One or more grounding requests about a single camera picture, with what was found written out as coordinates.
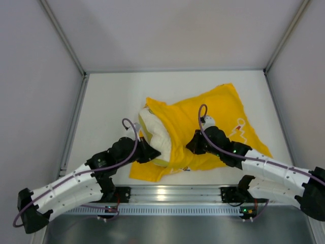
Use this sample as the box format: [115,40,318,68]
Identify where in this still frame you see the white pillow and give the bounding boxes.
[138,106,172,167]

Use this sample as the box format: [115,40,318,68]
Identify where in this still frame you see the yellow Pikachu pillowcase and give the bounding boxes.
[128,82,273,183]

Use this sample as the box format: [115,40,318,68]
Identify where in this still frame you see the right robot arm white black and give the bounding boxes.
[186,126,324,222]

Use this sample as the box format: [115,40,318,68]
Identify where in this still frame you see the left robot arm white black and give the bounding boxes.
[17,137,161,234]

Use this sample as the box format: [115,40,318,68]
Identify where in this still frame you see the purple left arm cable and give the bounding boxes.
[12,117,139,227]

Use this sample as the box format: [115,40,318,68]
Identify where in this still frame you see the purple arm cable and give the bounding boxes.
[12,117,139,227]
[198,104,325,222]

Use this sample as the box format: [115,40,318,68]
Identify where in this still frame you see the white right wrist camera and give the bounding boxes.
[200,115,215,131]

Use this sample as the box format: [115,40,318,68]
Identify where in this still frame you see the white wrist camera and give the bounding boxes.
[200,115,215,131]
[126,123,141,137]

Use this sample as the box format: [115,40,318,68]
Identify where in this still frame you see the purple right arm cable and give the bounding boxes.
[198,104,325,222]

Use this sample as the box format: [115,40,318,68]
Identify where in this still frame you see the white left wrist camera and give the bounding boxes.
[126,123,141,137]

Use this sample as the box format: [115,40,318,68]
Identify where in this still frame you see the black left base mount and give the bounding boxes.
[110,187,131,203]

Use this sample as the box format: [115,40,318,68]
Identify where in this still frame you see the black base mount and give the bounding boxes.
[110,187,131,203]
[220,187,255,207]

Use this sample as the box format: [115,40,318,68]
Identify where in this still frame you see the aluminium front rail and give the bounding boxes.
[101,184,317,204]

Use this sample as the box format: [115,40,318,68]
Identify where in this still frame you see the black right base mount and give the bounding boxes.
[220,187,255,207]

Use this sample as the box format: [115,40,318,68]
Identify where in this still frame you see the slotted grey cable duct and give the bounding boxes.
[66,204,259,217]

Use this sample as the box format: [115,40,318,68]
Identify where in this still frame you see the left aluminium frame post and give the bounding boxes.
[38,0,88,77]

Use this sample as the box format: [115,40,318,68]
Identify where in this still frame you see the aluminium frame post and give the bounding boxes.
[263,0,312,74]
[38,0,88,77]

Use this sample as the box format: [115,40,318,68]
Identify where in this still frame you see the right aluminium frame post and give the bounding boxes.
[263,0,312,74]

